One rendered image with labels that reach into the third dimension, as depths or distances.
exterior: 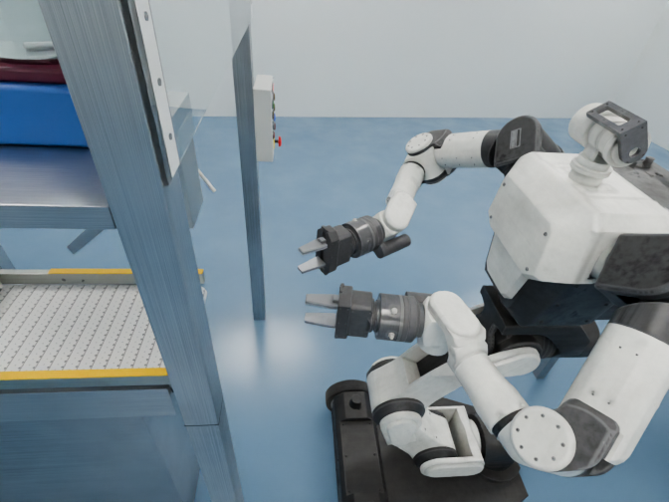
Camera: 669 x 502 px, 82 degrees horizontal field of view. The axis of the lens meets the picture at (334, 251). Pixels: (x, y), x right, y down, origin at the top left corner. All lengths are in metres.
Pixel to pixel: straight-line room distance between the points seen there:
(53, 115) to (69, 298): 0.55
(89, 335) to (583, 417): 0.88
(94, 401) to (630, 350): 0.89
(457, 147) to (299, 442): 1.25
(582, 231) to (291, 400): 1.39
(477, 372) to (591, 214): 0.30
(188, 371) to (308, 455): 1.09
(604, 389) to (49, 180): 0.72
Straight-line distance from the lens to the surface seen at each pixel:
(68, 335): 0.98
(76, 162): 0.57
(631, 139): 0.72
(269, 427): 1.74
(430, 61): 4.72
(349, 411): 1.54
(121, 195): 0.45
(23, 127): 0.63
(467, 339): 0.69
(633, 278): 0.66
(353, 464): 1.49
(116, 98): 0.40
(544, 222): 0.73
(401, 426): 1.10
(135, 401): 0.89
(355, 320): 0.72
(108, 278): 1.04
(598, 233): 0.70
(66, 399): 0.92
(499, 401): 0.66
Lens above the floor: 1.56
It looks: 39 degrees down
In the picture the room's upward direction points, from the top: 6 degrees clockwise
